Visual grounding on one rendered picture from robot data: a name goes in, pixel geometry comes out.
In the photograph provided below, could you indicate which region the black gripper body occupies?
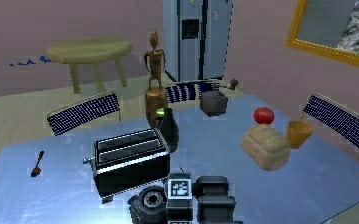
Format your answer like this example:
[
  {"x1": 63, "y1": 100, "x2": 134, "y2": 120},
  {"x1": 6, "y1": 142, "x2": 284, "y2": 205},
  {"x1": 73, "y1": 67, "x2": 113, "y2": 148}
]
[{"x1": 127, "y1": 185, "x2": 168, "y2": 224}]

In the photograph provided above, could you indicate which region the black toaster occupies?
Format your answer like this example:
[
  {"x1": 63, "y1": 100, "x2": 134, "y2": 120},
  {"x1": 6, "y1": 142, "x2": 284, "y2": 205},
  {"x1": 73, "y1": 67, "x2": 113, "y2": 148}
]
[{"x1": 82, "y1": 127, "x2": 172, "y2": 204}]

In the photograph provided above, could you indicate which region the blue mesh chair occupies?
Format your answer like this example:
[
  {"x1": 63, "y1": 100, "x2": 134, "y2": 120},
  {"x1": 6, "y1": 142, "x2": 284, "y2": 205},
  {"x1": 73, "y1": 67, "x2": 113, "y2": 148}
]
[
  {"x1": 300, "y1": 92, "x2": 359, "y2": 154},
  {"x1": 164, "y1": 79, "x2": 220, "y2": 105},
  {"x1": 46, "y1": 92, "x2": 123, "y2": 137}
]

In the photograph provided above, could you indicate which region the brown wooden figure statue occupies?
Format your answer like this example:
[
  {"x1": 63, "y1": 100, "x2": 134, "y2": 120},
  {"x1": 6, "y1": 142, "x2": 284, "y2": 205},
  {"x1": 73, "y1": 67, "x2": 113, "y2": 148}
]
[{"x1": 143, "y1": 29, "x2": 169, "y2": 129}]

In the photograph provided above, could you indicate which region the dark spoon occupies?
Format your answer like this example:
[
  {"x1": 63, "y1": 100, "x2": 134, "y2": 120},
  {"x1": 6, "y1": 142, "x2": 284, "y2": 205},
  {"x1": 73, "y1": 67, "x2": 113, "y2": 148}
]
[{"x1": 30, "y1": 150, "x2": 45, "y2": 178}]

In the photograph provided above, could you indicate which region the grey cube box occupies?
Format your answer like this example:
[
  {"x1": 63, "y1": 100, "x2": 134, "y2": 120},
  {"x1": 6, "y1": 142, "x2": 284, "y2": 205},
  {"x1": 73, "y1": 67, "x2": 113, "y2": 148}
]
[{"x1": 199, "y1": 89, "x2": 229, "y2": 118}]

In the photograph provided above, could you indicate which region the tan bread loaf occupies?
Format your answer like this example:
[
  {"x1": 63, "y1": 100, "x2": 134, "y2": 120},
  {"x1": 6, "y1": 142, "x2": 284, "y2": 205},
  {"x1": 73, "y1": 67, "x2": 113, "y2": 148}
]
[{"x1": 240, "y1": 124, "x2": 291, "y2": 172}]

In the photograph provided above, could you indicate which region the red tomato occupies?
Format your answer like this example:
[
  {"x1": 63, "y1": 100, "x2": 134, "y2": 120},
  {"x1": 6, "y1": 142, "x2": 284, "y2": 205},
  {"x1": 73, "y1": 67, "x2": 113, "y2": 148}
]
[{"x1": 252, "y1": 106, "x2": 276, "y2": 126}]

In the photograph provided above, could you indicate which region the small dark pepper shaker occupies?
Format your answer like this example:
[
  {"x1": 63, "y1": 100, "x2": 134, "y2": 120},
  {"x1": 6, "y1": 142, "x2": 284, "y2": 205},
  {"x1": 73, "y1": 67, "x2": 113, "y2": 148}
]
[{"x1": 220, "y1": 78, "x2": 240, "y2": 91}]

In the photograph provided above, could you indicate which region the pale wooden round stool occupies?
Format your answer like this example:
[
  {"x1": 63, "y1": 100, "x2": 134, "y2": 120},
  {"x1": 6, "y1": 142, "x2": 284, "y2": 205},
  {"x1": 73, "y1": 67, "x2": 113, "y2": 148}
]
[{"x1": 46, "y1": 37, "x2": 133, "y2": 95}]

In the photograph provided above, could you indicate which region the orange cup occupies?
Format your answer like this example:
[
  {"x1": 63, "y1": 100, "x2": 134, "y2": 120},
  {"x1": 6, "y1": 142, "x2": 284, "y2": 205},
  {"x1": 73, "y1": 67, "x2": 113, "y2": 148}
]
[{"x1": 286, "y1": 120, "x2": 314, "y2": 150}]

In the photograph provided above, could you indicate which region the grey fridge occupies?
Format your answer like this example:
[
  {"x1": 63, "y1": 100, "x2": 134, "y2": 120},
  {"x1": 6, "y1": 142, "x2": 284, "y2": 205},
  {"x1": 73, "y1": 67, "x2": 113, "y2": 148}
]
[{"x1": 162, "y1": 0, "x2": 234, "y2": 83}]

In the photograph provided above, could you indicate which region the yellow framed picture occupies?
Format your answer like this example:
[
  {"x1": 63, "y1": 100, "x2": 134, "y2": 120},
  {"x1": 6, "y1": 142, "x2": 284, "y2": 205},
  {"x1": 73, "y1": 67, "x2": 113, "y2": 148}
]
[{"x1": 285, "y1": 0, "x2": 359, "y2": 72}]

